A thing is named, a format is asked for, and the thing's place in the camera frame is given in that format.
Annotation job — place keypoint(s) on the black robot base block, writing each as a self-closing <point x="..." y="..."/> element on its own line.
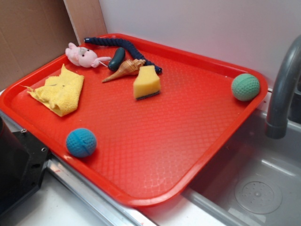
<point x="23" y="159"/>

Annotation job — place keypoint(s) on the blue dimpled ball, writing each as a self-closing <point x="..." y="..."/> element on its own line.
<point x="81" y="143"/>

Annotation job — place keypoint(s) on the green dimpled ball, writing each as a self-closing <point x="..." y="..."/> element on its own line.
<point x="245" y="87"/>

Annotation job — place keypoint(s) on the red plastic tray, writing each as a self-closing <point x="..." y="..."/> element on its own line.
<point x="147" y="150"/>

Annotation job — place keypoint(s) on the yellow sponge with dark base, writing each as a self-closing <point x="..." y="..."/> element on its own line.
<point x="147" y="83"/>

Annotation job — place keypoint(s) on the brown spiral seashell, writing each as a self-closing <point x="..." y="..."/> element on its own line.
<point x="128" y="67"/>

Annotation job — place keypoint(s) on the dark green toy cucumber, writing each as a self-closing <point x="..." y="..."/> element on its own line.
<point x="117" y="59"/>

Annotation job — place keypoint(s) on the pink plush toy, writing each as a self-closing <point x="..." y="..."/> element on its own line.
<point x="81" y="56"/>

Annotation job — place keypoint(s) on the yellow cloth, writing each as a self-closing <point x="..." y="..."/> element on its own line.
<point x="61" y="93"/>

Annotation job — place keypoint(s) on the grey faucet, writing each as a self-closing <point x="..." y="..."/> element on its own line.
<point x="285" y="101"/>

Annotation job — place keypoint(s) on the grey toy sink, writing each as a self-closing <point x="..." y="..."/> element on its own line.
<point x="252" y="181"/>

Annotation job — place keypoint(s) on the brown cardboard panel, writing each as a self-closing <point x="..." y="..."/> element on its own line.
<point x="34" y="32"/>

